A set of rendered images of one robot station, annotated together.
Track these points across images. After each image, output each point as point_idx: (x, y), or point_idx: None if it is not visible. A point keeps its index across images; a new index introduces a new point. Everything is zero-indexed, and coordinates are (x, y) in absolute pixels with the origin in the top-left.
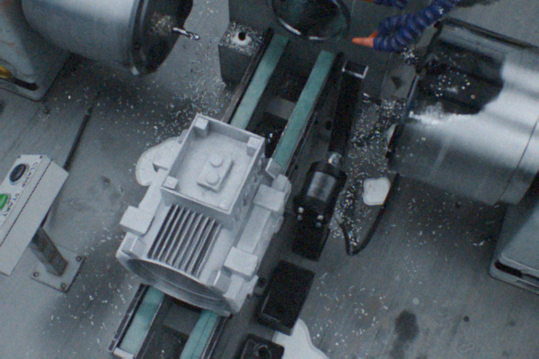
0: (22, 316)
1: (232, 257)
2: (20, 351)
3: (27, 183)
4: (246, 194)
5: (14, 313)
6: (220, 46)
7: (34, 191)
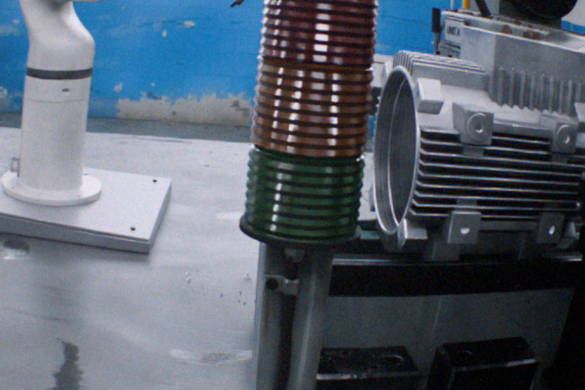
0: (250, 265)
1: (467, 104)
2: (211, 270)
3: (378, 55)
4: (534, 75)
5: (248, 261)
6: None
7: (375, 63)
